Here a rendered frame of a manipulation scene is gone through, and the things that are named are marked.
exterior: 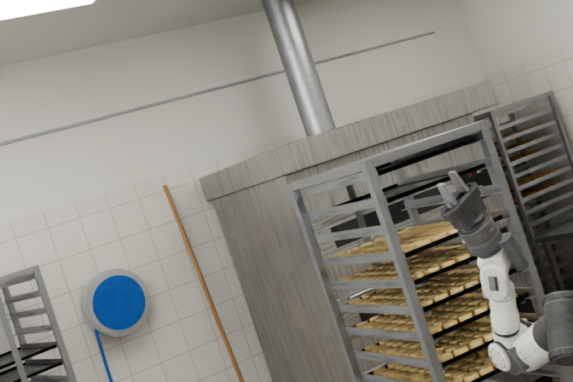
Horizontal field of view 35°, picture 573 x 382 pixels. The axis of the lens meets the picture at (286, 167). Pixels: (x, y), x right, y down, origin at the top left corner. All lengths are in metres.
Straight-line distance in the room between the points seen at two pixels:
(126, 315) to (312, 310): 1.11
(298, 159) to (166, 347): 1.59
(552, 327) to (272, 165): 3.11
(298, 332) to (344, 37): 2.37
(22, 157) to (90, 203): 0.49
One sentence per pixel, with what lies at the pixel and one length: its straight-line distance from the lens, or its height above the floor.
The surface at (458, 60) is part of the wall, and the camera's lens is 7.36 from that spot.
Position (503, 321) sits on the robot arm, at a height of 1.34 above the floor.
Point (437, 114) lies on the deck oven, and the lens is 5.42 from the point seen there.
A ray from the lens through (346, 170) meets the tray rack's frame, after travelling 2.89.
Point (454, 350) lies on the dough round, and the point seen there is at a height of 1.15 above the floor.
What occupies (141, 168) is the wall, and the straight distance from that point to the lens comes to 5.73.
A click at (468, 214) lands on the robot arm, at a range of 2.15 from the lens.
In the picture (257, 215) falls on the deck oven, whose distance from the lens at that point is 5.38.
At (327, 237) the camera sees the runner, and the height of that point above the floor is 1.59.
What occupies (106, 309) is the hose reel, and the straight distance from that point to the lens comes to 5.40.
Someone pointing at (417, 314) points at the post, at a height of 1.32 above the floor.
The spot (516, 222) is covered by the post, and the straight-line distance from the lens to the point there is 3.04.
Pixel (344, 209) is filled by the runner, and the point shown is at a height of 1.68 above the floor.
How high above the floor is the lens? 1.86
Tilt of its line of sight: level
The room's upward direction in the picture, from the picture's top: 18 degrees counter-clockwise
